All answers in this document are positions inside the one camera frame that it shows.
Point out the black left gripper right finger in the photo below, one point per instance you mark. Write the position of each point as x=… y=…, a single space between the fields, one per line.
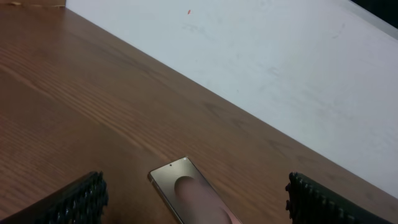
x=311 y=203

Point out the Samsung Galaxy smartphone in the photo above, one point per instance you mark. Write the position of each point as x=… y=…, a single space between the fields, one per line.
x=188 y=195

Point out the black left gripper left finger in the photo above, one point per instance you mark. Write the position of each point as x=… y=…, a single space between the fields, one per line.
x=81 y=201

